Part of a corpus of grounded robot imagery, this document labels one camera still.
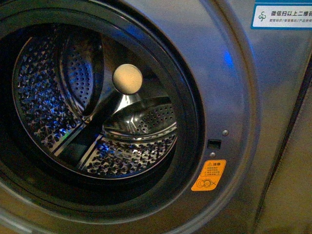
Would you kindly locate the grey front-load washing machine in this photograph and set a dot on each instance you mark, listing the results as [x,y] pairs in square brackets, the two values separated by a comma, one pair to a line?
[247,82]

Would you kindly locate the round beige drum hub cap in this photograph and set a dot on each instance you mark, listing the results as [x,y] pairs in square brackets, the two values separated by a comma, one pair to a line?
[127,79]

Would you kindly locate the upper silver latch screw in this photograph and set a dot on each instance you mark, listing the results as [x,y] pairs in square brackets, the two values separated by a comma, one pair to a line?
[225,133]

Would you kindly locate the orange warning sticker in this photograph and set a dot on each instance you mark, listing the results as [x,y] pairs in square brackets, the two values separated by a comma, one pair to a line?
[209,176]

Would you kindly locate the stainless steel perforated drum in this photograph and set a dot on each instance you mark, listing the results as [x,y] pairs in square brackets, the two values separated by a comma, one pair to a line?
[67,103]

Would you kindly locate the black rubber door gasket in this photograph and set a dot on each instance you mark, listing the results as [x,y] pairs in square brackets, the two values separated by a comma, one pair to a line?
[31,173]

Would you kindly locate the white blue info label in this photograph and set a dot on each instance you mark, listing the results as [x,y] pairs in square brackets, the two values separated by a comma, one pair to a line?
[282,15]

